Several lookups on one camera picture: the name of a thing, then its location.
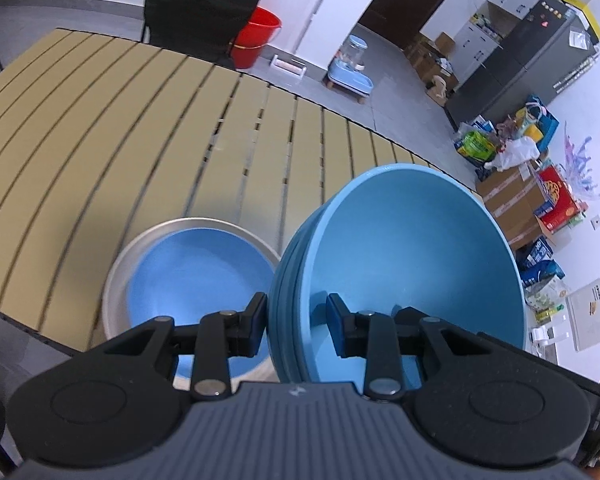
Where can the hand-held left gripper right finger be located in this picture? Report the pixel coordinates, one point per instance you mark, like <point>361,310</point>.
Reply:
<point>335,322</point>

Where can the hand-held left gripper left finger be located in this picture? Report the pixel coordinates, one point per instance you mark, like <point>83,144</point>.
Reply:
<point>258,321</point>

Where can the large blue bowl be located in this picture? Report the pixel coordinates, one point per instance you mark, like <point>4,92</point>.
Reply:
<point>278,310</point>

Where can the small blue bowl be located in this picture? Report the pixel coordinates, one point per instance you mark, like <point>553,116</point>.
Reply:
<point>297,285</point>
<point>410,260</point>

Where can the blue plate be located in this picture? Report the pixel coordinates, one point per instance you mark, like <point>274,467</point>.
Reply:
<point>200,270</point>

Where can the cream white plate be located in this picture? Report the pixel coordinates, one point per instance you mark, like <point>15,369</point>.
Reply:
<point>120,270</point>

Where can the small white device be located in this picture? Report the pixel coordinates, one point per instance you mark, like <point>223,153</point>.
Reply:
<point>545,335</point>

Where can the white box with label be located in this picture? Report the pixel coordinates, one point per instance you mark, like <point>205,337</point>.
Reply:
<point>590,312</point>

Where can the green bottle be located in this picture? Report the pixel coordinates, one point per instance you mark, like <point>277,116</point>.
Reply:
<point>550,313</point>

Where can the blue white pet food bag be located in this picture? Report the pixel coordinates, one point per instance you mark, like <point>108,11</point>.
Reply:
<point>542,272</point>

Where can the dark blue pet food bag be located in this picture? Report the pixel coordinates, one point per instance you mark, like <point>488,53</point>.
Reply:
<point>535,252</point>

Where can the red gift box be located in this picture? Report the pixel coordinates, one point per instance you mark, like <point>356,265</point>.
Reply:
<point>557,197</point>

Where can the large cardboard box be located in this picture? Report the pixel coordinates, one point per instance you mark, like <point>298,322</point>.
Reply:
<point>510,200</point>

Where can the green pet food bag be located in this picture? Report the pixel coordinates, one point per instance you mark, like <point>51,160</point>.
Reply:
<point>475,145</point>

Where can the iridescent pink party decoration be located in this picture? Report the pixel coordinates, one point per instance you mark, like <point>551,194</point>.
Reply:
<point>580,160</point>

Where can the white plastic bag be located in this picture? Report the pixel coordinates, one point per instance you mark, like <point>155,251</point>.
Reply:
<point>517,152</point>

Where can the blue pet water feeder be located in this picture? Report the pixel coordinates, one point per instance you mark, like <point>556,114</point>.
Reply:
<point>350,72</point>

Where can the white pink floor brush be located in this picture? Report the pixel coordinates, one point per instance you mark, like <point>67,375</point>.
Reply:
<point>289,66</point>

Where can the tan cardboard piece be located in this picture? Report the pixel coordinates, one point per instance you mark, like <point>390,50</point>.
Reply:
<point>441,89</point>

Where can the pile of cardboard boxes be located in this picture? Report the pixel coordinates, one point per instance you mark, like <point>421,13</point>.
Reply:
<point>430,57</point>

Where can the colourful gift bag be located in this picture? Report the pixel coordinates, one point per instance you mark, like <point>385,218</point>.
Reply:
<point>542,120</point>

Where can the red bucket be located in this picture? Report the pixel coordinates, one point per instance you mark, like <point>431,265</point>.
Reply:
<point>257,35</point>

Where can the black chair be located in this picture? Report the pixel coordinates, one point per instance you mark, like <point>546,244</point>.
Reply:
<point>200,10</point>

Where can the dark grey refrigerator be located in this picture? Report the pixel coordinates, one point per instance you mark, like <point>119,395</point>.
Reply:
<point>520,60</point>

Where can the grey cabinet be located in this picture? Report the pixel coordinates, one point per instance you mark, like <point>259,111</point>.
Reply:
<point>495,15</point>

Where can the yellow box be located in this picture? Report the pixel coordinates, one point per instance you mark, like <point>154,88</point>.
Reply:
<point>587,15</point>

